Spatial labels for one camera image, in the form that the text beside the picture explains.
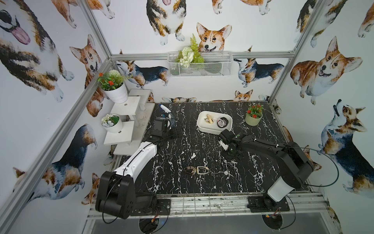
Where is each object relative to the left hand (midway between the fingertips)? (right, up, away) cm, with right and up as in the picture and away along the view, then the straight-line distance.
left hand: (177, 126), depth 87 cm
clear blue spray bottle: (-9, +11, +8) cm, 17 cm away
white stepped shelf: (-28, -8, -5) cm, 30 cm away
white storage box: (+24, +1, +20) cm, 32 cm away
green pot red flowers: (+51, +7, +13) cm, 53 cm away
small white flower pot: (-34, +2, -7) cm, 35 cm away
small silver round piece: (+29, -27, -1) cm, 40 cm away
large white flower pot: (-35, +18, 0) cm, 39 cm away
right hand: (+31, -18, +2) cm, 36 cm away
